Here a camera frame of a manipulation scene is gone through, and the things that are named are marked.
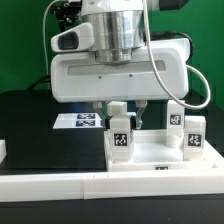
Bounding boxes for white sheet with tags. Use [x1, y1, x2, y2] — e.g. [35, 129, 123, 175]
[53, 113, 102, 129]

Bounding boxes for white left fence block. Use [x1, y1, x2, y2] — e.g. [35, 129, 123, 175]
[0, 140, 7, 164]

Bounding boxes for white square tabletop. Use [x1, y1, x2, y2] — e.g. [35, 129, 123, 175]
[104, 129, 218, 172]

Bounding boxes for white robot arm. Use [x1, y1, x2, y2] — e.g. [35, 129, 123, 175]
[51, 0, 192, 128]

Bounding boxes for black cables on table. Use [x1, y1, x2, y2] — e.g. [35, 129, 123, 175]
[26, 73, 53, 92]

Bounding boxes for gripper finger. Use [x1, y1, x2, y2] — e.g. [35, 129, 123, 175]
[135, 100, 148, 130]
[93, 101, 109, 129]

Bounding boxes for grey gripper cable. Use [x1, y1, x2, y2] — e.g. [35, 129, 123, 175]
[141, 0, 212, 111]

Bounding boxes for white cable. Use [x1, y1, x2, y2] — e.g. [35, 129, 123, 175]
[41, 0, 63, 90]

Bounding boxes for white front fence bar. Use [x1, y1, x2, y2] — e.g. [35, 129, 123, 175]
[0, 168, 224, 202]

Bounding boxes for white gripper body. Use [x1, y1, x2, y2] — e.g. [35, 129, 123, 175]
[51, 38, 190, 102]

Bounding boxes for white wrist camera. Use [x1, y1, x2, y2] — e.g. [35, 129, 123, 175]
[51, 22, 94, 53]

